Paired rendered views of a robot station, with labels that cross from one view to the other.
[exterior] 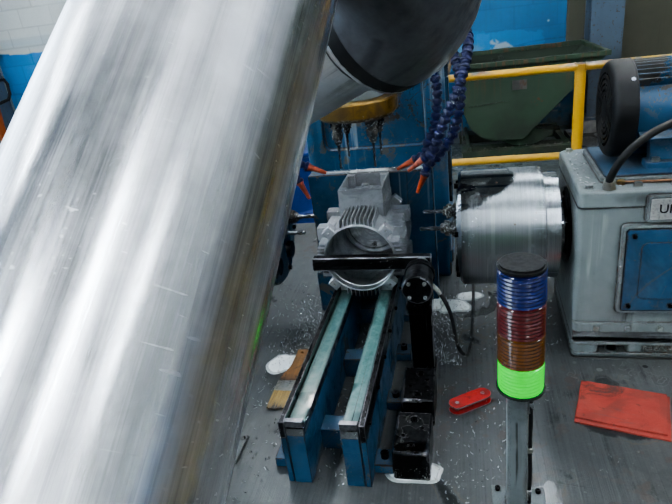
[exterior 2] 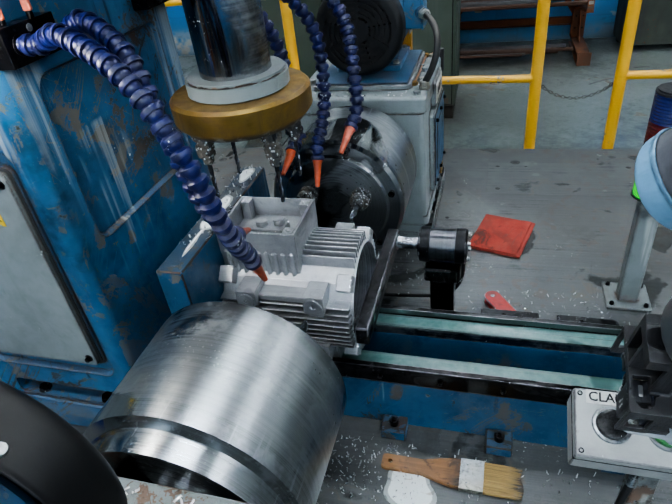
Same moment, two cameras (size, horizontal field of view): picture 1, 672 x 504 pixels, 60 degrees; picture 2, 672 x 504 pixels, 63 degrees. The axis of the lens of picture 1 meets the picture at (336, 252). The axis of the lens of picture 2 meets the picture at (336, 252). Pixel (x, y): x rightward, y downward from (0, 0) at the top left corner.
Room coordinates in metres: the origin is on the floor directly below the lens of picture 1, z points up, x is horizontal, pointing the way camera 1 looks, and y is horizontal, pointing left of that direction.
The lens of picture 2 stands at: (1.12, 0.61, 1.55)
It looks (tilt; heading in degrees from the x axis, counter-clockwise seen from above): 35 degrees down; 274
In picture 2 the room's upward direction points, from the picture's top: 7 degrees counter-clockwise
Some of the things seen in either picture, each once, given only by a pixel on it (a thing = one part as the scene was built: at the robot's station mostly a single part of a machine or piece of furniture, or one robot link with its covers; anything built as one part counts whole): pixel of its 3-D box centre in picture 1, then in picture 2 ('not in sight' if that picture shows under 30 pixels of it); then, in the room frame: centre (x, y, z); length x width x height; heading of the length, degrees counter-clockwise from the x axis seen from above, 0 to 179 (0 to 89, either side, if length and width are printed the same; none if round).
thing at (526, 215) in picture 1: (517, 225); (351, 173); (1.14, -0.40, 1.04); 0.41 x 0.25 x 0.25; 75
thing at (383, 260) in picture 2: (370, 262); (380, 280); (1.10, -0.07, 1.01); 0.26 x 0.04 x 0.03; 75
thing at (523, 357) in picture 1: (520, 344); not in sight; (0.62, -0.22, 1.10); 0.06 x 0.06 x 0.04
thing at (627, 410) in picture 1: (622, 408); (501, 234); (0.80, -0.47, 0.80); 0.15 x 0.12 x 0.01; 61
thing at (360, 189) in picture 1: (365, 195); (270, 234); (1.26, -0.08, 1.11); 0.12 x 0.11 x 0.07; 165
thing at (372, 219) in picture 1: (366, 240); (304, 285); (1.22, -0.07, 1.01); 0.20 x 0.19 x 0.19; 165
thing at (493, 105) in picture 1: (525, 99); not in sight; (5.37, -1.93, 0.43); 1.20 x 0.94 x 0.85; 78
